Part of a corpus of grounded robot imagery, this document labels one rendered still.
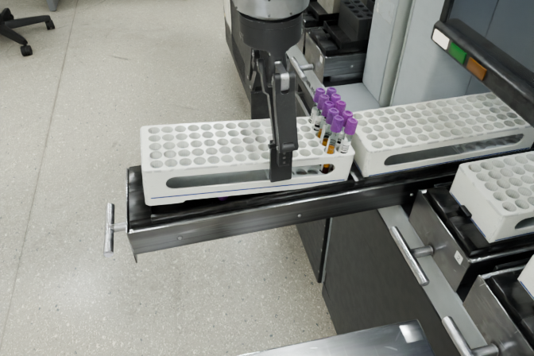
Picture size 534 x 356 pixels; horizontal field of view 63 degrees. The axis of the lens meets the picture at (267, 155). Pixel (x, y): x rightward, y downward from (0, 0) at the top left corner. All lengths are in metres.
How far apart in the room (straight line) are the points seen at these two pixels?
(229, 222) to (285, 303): 0.87
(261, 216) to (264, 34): 0.27
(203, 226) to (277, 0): 0.33
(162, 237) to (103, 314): 0.92
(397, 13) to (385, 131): 0.27
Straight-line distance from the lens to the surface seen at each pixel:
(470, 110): 0.78
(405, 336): 0.53
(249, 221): 0.64
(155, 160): 0.59
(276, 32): 0.51
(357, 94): 1.01
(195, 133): 0.64
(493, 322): 0.63
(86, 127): 2.28
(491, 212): 0.63
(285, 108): 0.51
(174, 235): 0.64
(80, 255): 1.71
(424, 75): 0.81
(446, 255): 0.67
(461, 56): 0.68
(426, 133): 0.71
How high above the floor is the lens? 1.27
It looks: 41 degrees down
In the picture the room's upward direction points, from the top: straight up
